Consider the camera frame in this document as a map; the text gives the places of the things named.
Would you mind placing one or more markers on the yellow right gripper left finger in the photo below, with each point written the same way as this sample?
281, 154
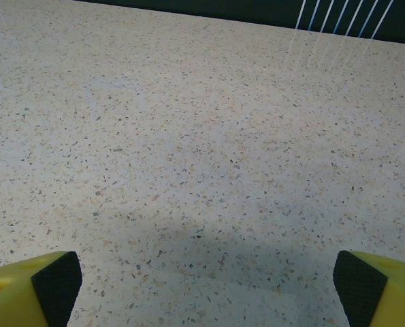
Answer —
21, 293

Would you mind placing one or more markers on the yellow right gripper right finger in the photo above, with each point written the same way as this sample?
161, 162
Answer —
386, 293

